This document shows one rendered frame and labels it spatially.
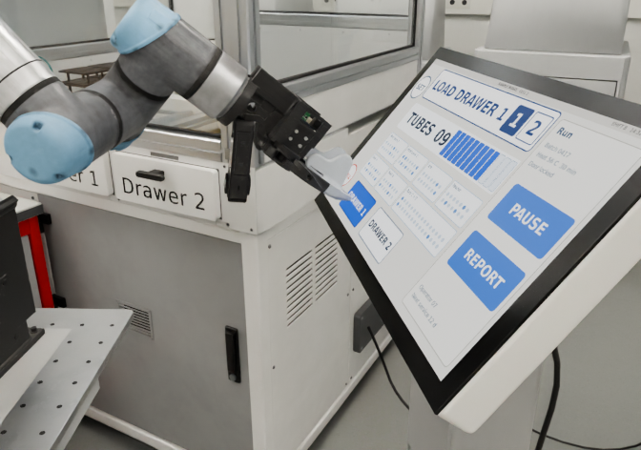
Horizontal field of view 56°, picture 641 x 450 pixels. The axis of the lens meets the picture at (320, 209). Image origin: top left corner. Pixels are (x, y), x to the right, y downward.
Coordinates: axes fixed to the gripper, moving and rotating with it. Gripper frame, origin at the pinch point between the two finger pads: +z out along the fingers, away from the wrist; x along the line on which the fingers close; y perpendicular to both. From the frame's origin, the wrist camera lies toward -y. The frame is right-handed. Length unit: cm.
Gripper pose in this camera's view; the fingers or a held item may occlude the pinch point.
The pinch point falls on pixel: (340, 197)
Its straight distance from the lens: 83.0
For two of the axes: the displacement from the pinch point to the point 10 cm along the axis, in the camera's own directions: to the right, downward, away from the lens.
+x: -2.0, -3.6, 9.1
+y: 6.3, -7.6, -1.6
